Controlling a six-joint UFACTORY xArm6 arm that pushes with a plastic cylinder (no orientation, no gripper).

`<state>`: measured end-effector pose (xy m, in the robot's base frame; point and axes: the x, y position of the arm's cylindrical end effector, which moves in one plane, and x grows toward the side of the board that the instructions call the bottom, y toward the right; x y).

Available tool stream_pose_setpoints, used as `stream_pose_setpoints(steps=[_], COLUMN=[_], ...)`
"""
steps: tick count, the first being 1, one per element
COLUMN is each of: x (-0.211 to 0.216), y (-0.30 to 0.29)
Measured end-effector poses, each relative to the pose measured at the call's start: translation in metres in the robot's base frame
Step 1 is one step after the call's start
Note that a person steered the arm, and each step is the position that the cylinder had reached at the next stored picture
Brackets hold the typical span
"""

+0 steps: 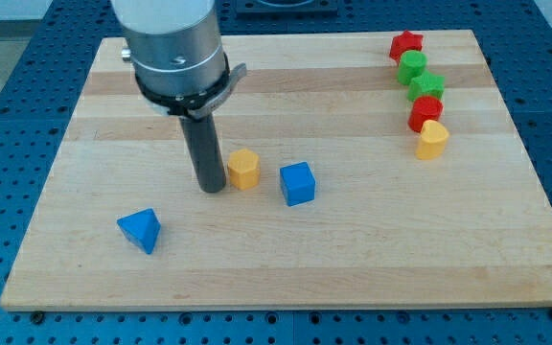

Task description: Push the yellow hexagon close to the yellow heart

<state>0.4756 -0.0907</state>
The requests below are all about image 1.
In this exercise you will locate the yellow hexagon block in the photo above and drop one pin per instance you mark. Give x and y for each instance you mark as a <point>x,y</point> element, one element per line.
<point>244,169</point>

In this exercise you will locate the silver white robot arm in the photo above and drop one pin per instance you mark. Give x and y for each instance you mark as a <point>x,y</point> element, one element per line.
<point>177,54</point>

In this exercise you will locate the yellow heart block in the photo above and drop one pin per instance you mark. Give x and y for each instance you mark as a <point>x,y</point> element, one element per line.
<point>432,140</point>

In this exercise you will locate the blue cube block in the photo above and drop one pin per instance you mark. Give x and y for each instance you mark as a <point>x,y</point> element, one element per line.
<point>297,183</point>

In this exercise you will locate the wooden board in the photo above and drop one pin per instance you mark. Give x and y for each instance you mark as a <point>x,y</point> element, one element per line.
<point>471,228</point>

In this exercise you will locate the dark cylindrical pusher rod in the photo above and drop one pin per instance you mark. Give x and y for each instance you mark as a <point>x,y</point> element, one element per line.
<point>203,146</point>

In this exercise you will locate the blue triangle block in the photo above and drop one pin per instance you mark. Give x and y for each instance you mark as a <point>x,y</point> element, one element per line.
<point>141,228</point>

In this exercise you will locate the green cylinder block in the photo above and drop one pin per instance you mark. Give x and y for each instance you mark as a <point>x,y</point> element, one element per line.
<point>412,64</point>

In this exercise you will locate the green star block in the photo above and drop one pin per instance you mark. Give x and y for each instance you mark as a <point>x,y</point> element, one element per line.
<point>426,84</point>

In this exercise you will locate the red star block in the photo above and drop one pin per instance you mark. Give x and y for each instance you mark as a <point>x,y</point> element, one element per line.
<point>404,42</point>

